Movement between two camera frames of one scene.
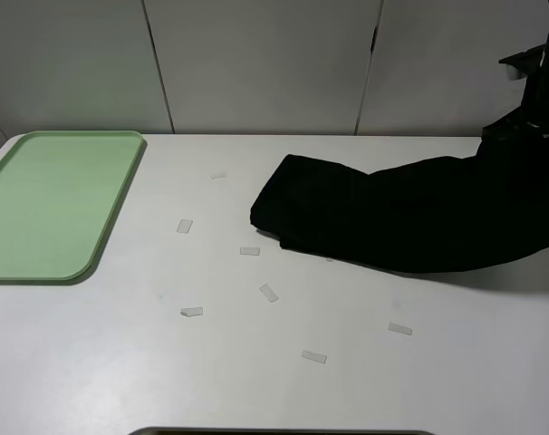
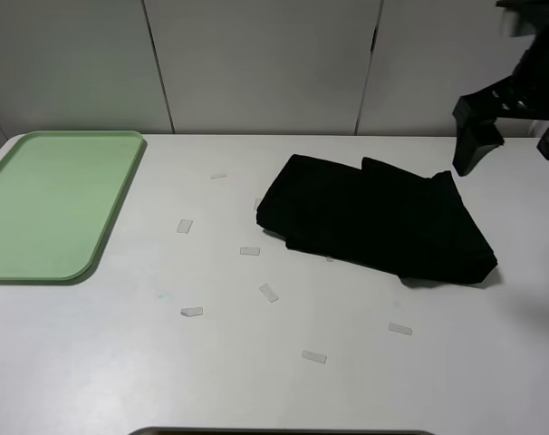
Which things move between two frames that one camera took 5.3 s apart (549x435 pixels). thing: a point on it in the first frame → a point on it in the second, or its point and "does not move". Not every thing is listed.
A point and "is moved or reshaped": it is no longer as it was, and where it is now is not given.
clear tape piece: [250, 250] does not move
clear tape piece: [268, 293] does not move
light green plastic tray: [50, 198] does not move
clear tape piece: [191, 312] does not move
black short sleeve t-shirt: [504, 203] is moved or reshaped
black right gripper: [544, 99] → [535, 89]
